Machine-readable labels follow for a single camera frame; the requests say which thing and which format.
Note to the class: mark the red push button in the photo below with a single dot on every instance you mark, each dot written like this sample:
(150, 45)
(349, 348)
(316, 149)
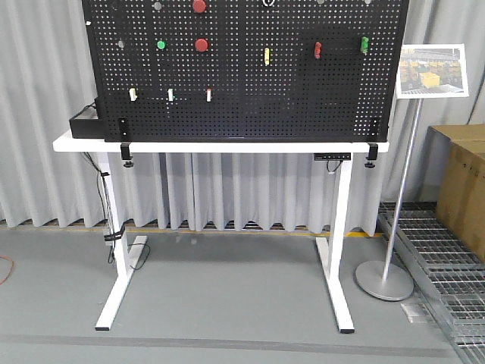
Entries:
(199, 6)
(202, 45)

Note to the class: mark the desk height control panel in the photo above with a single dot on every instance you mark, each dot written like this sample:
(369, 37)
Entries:
(333, 156)

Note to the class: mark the black perforated pegboard panel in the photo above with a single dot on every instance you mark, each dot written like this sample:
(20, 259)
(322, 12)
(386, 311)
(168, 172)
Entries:
(296, 98)

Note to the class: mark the right black table clamp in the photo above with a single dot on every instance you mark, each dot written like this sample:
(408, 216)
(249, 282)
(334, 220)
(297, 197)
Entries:
(372, 143)

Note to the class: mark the black table clamp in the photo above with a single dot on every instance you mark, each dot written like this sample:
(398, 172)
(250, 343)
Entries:
(125, 142)
(372, 143)

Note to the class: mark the left black table clamp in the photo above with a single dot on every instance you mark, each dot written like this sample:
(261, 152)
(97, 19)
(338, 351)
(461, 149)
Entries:
(125, 142)

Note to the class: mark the white standing desk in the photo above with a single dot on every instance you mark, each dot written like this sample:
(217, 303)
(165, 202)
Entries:
(329, 249)

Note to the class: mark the black box on desk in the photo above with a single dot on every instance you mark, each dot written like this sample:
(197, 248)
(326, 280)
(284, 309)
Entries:
(88, 123)

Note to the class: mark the cardboard box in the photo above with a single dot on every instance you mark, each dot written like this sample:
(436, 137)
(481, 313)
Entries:
(460, 205)

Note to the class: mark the grey curtain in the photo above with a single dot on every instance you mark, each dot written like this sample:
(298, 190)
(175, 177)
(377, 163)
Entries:
(46, 78)

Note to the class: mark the metal grating platform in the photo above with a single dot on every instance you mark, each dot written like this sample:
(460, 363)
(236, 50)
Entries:
(449, 276)

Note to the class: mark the white green rocker switch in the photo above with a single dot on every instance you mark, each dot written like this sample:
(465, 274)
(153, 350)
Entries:
(170, 95)

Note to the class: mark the yellow toggle switch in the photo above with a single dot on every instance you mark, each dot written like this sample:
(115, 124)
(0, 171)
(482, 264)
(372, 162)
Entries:
(267, 56)

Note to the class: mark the white yellow rocker switch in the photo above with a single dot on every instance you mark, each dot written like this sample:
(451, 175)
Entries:
(133, 94)

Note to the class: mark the red toggle switch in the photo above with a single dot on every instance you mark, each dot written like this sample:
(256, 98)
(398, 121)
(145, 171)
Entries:
(317, 50)

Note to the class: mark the green toggle switch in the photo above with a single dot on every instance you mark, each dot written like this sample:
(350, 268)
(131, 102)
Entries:
(364, 45)

